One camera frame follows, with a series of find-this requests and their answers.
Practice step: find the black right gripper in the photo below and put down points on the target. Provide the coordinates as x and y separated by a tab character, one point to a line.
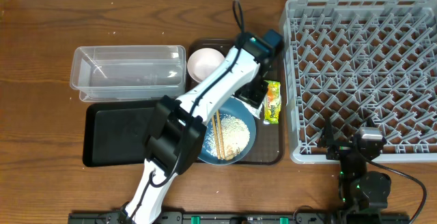
328	141

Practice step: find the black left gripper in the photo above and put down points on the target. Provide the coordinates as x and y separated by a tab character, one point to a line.
257	100

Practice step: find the white napkin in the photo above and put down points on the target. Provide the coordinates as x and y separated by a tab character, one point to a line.
255	111

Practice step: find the yellow green snack wrapper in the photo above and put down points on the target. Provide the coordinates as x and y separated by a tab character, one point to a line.
272	103

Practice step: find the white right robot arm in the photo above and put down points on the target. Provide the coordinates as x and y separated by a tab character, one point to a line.
364	193

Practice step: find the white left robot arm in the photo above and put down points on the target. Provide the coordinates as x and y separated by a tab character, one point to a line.
175	137

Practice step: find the grey dishwasher rack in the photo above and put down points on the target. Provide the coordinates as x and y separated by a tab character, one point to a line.
349	61

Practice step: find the clear plastic waste bin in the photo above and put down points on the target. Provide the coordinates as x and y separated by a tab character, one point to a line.
129	72

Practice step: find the leftover rice pile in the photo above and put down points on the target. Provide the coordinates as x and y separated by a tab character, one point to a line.
236	137

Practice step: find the pink bowl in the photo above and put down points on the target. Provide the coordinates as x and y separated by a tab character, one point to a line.
204	62

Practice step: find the brown serving tray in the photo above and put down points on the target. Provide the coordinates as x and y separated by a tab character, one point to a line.
268	147

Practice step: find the black rectangular tray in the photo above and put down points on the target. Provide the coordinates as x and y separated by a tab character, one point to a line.
115	132

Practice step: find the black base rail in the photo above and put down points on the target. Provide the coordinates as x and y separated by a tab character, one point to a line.
203	218

